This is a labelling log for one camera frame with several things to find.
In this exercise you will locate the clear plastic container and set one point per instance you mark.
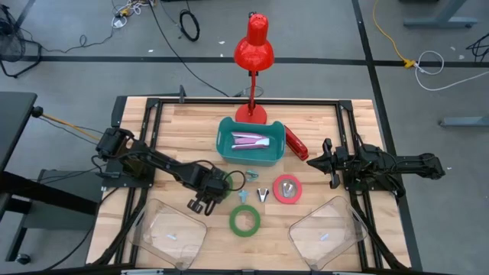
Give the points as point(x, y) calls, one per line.
point(153, 244)
point(344, 214)

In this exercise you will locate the black aluminium rig frame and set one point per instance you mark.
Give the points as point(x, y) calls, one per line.
point(248, 101)

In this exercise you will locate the teal plastic bin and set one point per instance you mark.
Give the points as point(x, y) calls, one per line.
point(250, 157)

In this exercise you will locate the grey desk leg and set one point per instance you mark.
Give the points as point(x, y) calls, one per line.
point(439, 22)

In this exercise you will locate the black desk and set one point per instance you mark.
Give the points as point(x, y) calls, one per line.
point(15, 126)

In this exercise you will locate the silver staple remover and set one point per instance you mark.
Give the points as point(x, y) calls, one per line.
point(287, 189)

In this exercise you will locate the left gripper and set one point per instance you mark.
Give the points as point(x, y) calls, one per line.
point(210, 185)

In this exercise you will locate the green tape roll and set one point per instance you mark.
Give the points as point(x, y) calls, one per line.
point(230, 183)
point(245, 233)

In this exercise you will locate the yellow rod with black knob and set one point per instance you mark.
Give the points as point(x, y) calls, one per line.
point(65, 123)

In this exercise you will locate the red stapler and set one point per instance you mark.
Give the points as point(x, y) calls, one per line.
point(296, 144)

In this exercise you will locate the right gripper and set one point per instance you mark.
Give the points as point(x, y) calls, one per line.
point(338, 160)

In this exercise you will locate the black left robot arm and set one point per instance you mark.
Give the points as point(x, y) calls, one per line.
point(153, 158)

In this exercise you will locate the black floor fan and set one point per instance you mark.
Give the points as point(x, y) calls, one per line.
point(11, 38)

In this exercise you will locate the pink tape roll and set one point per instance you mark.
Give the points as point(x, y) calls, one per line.
point(287, 201)

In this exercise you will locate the pink stapler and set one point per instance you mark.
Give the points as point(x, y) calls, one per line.
point(248, 142)

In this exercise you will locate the red desk lamp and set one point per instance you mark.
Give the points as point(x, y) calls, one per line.
point(254, 53)

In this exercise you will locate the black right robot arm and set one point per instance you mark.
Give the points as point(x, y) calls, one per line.
point(412, 162)

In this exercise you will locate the grey desk foot bar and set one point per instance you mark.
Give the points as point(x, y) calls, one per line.
point(464, 121)

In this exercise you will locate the black caster wheel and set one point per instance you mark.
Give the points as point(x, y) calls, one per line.
point(23, 259)

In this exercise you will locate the teal staple remover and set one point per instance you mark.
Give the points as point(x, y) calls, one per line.
point(252, 176)

